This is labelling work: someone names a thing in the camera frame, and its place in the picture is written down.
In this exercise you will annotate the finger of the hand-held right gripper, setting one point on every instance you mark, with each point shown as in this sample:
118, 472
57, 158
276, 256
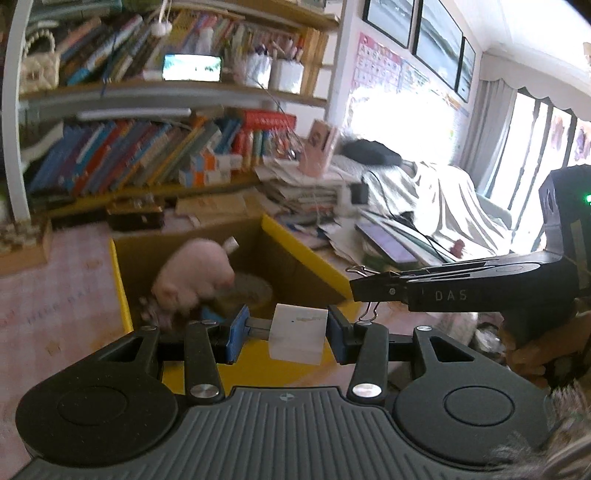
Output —
443, 268
378, 290

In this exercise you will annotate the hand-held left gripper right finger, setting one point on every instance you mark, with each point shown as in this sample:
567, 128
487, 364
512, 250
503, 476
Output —
338, 337

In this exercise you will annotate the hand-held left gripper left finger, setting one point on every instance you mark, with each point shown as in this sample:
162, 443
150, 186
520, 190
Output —
238, 334

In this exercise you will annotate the black binder clip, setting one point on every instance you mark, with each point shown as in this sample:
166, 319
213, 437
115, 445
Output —
356, 270

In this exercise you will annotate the white rectangular block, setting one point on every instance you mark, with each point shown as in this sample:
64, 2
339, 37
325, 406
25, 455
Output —
298, 337

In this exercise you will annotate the yellow tape roll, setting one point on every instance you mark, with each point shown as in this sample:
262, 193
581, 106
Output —
254, 288

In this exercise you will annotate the pink plush pig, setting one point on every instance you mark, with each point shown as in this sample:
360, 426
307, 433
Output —
194, 277

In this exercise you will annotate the small white bottle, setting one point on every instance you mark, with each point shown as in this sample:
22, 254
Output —
231, 245

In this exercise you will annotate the yellow cardboard box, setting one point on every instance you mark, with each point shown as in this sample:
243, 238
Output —
134, 263

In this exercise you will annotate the person's right hand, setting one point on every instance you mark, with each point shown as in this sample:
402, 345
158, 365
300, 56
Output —
535, 364

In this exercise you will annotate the white striped blanket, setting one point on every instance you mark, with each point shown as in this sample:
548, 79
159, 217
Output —
443, 207

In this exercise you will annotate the loose papers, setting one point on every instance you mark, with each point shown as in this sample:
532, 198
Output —
341, 240

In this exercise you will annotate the black charger plug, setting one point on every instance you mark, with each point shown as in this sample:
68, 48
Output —
358, 194

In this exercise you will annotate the white power strip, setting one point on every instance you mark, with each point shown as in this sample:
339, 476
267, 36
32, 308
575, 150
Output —
345, 197

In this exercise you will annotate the window curtain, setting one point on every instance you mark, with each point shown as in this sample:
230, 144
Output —
503, 138

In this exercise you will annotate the stack of papers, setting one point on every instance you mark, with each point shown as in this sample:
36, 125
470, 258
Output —
300, 194

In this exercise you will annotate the black cloth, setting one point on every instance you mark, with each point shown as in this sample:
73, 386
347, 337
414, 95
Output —
371, 152

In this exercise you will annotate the dark small box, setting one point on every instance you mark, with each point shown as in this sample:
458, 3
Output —
136, 219

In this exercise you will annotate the orange white small box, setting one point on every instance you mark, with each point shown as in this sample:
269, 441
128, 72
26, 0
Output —
203, 177
217, 161

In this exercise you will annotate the black framed picture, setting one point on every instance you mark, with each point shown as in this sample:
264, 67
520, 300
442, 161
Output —
438, 37
390, 18
465, 69

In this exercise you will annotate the thick red book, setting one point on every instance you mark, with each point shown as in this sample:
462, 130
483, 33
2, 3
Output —
268, 121

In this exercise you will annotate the row of leaning books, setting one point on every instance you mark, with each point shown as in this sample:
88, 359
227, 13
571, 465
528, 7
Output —
115, 152

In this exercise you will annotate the wooden chessboard box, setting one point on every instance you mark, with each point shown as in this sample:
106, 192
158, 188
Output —
23, 249

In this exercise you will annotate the white cup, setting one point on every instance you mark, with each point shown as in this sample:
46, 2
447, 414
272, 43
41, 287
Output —
286, 76

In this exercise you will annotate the phone with lit screen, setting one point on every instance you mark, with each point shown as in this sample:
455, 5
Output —
191, 68

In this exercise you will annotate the shelf row of books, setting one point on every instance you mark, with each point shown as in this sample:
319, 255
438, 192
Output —
115, 46

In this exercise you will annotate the white pearl handbag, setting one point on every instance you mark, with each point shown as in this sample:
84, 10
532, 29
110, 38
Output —
39, 69

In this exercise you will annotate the alphabet wall poster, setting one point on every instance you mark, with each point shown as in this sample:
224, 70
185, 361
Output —
378, 60

